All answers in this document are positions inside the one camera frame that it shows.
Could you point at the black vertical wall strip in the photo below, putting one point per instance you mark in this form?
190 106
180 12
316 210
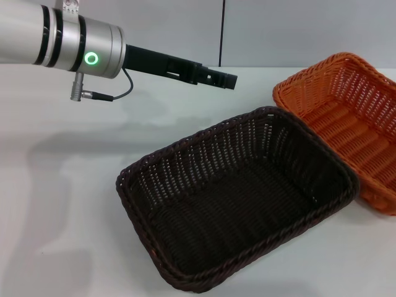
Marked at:
222 31

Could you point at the dark brown wicker basket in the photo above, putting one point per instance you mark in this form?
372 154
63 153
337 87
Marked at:
235 204

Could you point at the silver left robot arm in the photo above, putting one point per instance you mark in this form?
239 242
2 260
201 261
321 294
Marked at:
62 40

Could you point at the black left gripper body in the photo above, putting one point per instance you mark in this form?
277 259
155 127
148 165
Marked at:
154 63

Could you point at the orange wicker basket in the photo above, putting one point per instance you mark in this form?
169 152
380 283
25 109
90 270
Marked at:
349 117

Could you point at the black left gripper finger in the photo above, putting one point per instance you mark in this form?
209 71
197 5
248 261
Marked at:
216 80

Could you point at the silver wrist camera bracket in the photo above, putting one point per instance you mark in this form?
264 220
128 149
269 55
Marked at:
69 5

